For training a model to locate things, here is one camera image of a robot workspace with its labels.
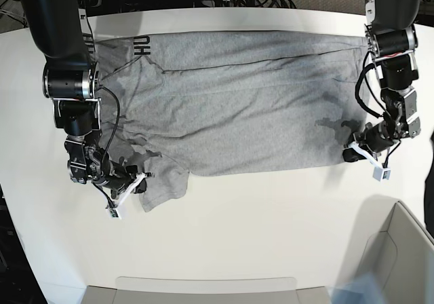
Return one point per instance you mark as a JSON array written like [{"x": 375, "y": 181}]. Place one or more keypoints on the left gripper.
[{"x": 373, "y": 138}]

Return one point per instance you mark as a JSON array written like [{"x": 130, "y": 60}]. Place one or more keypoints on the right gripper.
[{"x": 118, "y": 177}]

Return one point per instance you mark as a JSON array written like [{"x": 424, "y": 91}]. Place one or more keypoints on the grey T-shirt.
[{"x": 219, "y": 103}]

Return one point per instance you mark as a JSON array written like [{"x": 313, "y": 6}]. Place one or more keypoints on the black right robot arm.
[{"x": 70, "y": 80}]

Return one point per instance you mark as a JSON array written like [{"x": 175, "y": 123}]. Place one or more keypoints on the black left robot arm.
[{"x": 392, "y": 42}]

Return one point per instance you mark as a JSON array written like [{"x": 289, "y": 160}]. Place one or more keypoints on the grey cardboard box bottom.
[{"x": 147, "y": 290}]

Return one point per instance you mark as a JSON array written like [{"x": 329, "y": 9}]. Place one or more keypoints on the grey cardboard box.
[
  {"x": 399, "y": 259},
  {"x": 147, "y": 290}
]

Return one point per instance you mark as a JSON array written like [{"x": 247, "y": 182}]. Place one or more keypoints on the grey cardboard box right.
[{"x": 399, "y": 259}]

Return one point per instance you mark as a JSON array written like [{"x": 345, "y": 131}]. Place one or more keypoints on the blue cloth in corner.
[{"x": 362, "y": 290}]

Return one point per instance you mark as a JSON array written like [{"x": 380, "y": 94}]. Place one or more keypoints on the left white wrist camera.
[{"x": 381, "y": 171}]

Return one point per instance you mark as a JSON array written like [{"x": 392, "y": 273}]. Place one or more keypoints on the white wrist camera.
[
  {"x": 381, "y": 171},
  {"x": 118, "y": 209}
]

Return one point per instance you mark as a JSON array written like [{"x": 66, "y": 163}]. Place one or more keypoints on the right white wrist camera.
[{"x": 118, "y": 209}]

